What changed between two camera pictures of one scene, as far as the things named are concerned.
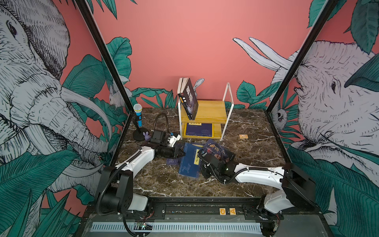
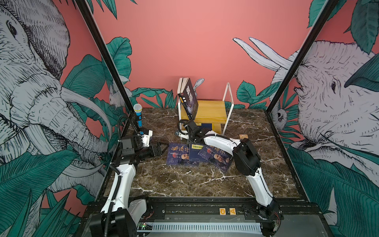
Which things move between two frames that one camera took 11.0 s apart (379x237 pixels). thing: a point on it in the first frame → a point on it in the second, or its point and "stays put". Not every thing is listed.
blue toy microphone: [137, 108] stays put
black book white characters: [187, 96] stays put
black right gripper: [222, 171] → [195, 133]
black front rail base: [209, 217] stays put
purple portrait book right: [218, 152] stays put
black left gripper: [174, 152] → [158, 152]
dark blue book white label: [190, 163] → [208, 126]
